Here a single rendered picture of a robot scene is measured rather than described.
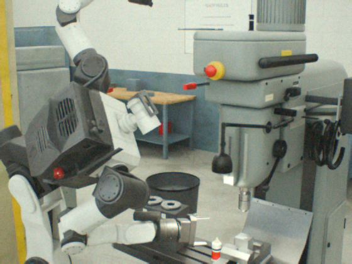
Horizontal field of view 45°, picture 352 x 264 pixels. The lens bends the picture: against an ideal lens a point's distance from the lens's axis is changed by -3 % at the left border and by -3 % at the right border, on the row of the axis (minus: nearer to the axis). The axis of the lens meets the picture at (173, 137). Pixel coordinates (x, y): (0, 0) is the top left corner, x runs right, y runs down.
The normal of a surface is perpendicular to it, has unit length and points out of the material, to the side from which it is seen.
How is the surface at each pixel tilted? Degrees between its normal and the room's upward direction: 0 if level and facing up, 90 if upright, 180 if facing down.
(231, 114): 90
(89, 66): 61
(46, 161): 75
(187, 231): 81
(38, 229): 115
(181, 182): 86
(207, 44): 90
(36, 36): 90
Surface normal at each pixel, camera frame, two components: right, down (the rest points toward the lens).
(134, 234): 0.37, -0.02
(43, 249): -0.31, 0.22
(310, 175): -0.62, 0.18
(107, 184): -0.51, -0.25
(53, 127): -0.72, -0.10
